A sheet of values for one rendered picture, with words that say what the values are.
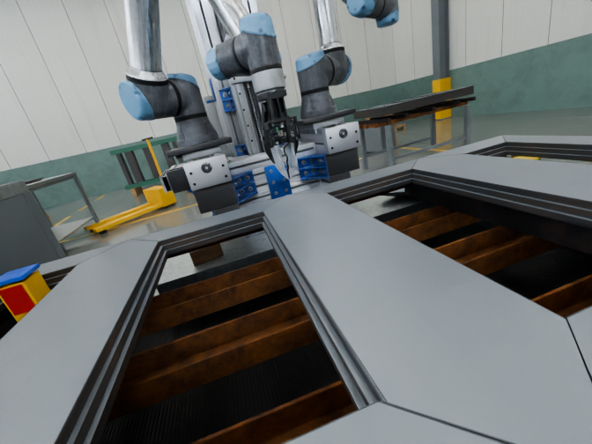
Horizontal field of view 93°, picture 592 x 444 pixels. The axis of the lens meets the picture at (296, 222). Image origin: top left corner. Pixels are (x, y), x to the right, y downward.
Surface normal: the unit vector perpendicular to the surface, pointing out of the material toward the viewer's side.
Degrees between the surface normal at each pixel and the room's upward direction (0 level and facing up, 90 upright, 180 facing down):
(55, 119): 90
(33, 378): 0
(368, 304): 0
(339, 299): 0
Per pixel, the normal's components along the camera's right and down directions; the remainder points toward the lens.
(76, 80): 0.31, 0.28
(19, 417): -0.21, -0.91
